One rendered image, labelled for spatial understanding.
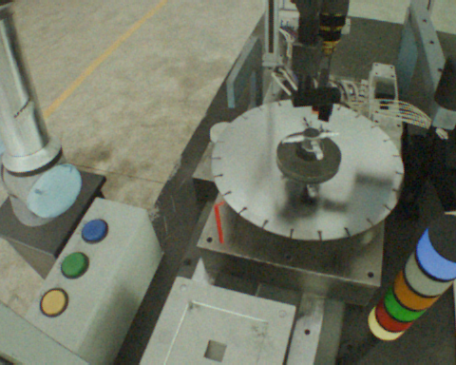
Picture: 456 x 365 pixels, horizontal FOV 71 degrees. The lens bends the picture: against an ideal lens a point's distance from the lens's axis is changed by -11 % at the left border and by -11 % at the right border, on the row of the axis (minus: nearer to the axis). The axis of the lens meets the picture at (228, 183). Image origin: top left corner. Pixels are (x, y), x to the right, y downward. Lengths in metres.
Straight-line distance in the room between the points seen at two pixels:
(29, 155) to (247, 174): 0.38
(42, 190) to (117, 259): 0.19
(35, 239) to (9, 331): 0.59
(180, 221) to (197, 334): 0.34
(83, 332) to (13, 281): 1.35
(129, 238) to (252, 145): 0.26
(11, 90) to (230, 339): 0.49
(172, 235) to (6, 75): 0.45
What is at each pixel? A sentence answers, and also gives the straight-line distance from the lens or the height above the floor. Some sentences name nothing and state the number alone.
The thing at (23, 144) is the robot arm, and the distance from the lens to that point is 0.66.
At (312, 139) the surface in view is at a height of 1.00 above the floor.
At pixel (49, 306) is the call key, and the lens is 0.60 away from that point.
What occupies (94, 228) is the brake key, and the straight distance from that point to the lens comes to 0.63.
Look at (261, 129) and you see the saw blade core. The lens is 0.67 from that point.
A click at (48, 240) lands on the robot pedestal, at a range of 0.88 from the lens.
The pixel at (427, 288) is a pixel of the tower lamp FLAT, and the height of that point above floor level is 1.11.
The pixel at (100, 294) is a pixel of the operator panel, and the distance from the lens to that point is 0.58.
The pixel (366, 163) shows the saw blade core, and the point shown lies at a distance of 0.63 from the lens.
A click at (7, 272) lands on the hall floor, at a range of 1.94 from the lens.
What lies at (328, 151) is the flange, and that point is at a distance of 0.62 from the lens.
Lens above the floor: 1.38
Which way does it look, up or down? 49 degrees down
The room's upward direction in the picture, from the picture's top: 6 degrees counter-clockwise
